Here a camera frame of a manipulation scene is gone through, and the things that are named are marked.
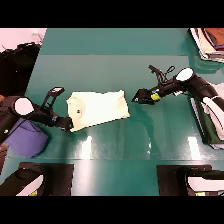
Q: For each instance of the purple garment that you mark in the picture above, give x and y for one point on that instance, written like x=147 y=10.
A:
x=28 y=138

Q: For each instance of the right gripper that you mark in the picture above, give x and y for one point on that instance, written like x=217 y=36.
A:
x=146 y=96

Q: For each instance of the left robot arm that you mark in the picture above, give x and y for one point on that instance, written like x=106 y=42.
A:
x=23 y=107

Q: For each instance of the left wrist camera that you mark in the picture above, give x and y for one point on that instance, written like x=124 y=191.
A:
x=53 y=95

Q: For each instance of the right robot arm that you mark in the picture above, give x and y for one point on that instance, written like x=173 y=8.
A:
x=197 y=86

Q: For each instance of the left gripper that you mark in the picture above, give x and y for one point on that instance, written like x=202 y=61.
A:
x=62 y=122

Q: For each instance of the white T-shirt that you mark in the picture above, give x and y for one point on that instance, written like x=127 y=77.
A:
x=100 y=108

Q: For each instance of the heap of clothes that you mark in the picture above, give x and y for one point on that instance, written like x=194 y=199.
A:
x=205 y=46

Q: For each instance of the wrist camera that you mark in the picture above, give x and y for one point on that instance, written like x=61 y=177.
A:
x=53 y=95
x=160 y=74

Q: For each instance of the black garment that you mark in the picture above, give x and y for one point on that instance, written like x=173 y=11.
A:
x=16 y=68

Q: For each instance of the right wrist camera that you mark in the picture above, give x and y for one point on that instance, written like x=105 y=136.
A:
x=160 y=74

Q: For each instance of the dark green garment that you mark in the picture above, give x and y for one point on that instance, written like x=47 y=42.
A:
x=205 y=128

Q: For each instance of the brown garment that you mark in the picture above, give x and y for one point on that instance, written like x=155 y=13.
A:
x=216 y=35

